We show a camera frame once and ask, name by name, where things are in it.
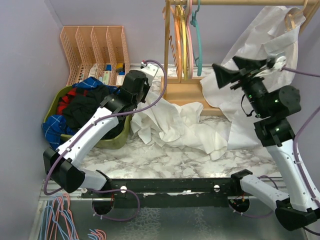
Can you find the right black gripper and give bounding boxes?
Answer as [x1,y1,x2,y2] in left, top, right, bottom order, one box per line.
[212,55,269,117]

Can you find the teal hanger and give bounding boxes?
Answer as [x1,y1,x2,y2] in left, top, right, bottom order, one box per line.
[190,0,203,77]

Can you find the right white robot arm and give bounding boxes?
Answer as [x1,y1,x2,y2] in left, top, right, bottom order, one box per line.
[212,53,320,231]

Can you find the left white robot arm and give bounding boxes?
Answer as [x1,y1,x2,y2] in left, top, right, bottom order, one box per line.
[43,67,154,198]

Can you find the hung white shirt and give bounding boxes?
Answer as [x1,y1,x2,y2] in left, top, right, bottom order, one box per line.
[199,5,307,151]

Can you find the pink hanger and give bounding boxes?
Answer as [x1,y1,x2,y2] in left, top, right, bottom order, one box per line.
[185,0,194,79]

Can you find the yellow hanger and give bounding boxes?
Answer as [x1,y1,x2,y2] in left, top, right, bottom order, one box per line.
[174,5,188,81]

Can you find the wooden hanger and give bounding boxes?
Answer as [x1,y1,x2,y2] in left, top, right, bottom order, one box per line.
[284,0,308,32]

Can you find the orange hanger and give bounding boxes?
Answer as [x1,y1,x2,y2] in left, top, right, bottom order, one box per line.
[168,6,183,82]

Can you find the boxes in organizer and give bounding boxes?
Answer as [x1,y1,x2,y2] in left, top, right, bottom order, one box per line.
[88,63,126,86]

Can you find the wooden clothes rack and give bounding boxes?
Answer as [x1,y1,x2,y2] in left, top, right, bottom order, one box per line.
[161,0,320,116]

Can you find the green laundry basket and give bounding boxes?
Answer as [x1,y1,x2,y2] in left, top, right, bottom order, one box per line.
[42,85,132,150]

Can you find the peach file organizer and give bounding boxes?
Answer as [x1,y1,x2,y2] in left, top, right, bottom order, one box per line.
[60,25,130,86]

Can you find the black garment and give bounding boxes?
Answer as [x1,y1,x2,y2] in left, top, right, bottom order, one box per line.
[62,84,116,131]

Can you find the red garment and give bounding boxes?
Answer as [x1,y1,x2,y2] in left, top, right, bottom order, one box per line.
[56,87,88,115]

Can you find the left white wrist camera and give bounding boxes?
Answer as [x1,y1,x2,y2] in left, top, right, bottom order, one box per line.
[140,61,159,82]

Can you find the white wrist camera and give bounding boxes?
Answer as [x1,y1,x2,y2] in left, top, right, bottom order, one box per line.
[266,52,287,71]
[140,61,159,82]

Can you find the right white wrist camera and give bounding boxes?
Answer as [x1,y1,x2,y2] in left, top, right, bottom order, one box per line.
[266,52,287,71]

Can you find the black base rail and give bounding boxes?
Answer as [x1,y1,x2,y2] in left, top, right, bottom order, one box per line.
[81,169,261,210]

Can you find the pile of wire hangers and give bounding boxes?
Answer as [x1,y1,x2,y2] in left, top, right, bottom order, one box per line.
[38,193,107,240]

